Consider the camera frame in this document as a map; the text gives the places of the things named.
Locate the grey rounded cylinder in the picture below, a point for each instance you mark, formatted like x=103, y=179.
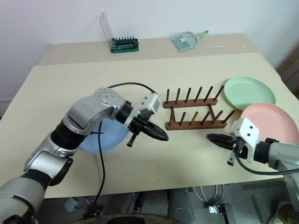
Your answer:
x=180, y=204

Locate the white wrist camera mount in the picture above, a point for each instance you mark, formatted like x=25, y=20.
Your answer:
x=149, y=102
x=247, y=129

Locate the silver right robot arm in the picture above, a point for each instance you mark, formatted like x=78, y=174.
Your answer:
x=282, y=156

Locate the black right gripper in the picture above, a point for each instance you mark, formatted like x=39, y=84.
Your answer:
x=240, y=150

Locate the clear plastic rod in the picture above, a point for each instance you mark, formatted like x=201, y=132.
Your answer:
x=226, y=46

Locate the green screwdriver bit set case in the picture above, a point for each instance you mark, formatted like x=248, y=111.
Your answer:
x=125, y=44

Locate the pink plate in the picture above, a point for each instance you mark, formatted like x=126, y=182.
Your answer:
x=273, y=116

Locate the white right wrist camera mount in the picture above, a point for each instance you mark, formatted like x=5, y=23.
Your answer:
x=247, y=129

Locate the green plate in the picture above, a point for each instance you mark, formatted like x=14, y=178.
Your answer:
x=250, y=92

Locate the wooden dish rack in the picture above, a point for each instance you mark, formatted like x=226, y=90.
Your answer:
x=191, y=104

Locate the black metal bracket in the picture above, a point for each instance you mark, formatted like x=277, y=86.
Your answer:
x=219, y=213

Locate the small grey box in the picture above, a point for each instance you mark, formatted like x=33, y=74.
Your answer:
x=71, y=205

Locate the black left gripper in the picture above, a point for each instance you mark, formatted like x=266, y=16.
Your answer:
x=140, y=120

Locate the blue plate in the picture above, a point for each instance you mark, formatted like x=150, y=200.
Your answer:
x=112, y=137

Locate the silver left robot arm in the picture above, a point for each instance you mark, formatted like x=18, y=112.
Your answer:
x=88, y=112

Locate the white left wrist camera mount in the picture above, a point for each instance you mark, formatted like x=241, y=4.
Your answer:
x=149, y=102

